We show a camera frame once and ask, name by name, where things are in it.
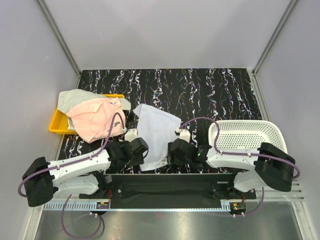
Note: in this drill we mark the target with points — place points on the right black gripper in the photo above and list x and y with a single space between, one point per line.
176 160

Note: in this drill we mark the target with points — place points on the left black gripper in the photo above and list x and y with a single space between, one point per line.
138 161

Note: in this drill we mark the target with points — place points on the light blue towel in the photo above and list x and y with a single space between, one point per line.
157 129

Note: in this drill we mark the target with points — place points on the pink towel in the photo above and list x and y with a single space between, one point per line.
94 126

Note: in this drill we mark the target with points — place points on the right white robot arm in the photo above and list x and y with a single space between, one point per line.
266 165

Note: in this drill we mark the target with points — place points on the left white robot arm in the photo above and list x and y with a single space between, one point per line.
45 179

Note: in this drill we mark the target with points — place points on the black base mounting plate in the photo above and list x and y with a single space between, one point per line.
167 191

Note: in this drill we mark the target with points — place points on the white perforated plastic basket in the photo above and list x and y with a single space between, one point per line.
245 134

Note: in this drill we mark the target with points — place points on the black marble pattern mat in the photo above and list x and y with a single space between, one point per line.
195 95

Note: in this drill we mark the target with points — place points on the yellow plastic tray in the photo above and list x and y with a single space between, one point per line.
62 124

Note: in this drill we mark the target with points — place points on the cream white towel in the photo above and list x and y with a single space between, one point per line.
77 101

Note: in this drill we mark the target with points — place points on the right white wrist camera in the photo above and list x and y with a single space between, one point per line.
183 134

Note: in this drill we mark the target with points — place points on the slotted cable duct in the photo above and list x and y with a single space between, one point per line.
77 206

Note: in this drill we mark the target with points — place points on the left aluminium frame post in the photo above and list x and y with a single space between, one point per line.
58 35

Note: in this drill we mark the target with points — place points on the aluminium frame post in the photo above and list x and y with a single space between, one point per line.
58 35
277 31

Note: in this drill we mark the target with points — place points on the right aluminium frame post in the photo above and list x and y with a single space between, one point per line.
277 31

